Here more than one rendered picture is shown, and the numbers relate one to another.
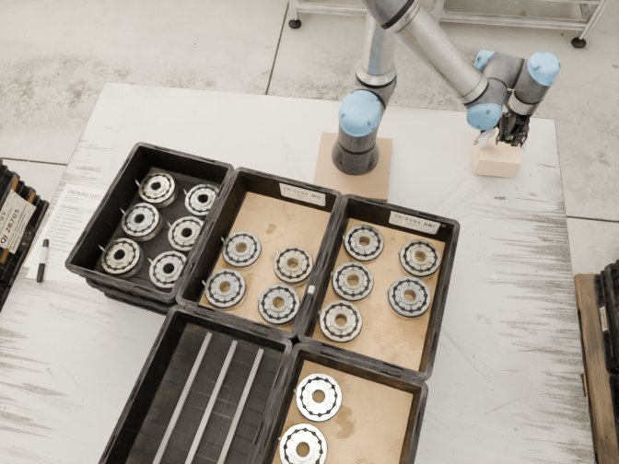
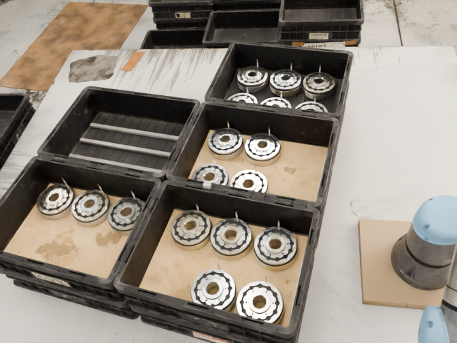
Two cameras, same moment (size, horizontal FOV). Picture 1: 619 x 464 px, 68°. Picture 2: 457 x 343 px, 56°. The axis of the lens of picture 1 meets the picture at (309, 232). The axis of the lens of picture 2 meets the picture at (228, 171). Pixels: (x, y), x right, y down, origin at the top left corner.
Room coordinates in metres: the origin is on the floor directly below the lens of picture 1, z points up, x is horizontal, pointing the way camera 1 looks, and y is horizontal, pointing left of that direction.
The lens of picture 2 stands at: (0.45, -0.64, 1.76)
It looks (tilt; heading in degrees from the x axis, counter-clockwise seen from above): 51 degrees down; 93
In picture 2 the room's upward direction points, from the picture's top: 10 degrees counter-clockwise
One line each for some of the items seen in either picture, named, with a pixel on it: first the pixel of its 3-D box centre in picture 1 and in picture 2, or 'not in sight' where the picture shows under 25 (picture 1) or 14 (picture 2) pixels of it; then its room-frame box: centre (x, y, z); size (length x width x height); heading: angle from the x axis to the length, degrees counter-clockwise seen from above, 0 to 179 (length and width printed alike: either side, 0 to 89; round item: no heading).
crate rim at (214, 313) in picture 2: (382, 279); (219, 248); (0.38, -0.16, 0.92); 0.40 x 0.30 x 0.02; 158
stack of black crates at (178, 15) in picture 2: not in sight; (190, 14); (0.25, 1.87, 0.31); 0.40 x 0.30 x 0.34; 167
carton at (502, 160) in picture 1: (496, 147); not in sight; (0.84, -0.60, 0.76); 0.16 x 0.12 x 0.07; 167
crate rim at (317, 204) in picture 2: (263, 246); (254, 150); (0.49, 0.12, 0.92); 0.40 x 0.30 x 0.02; 158
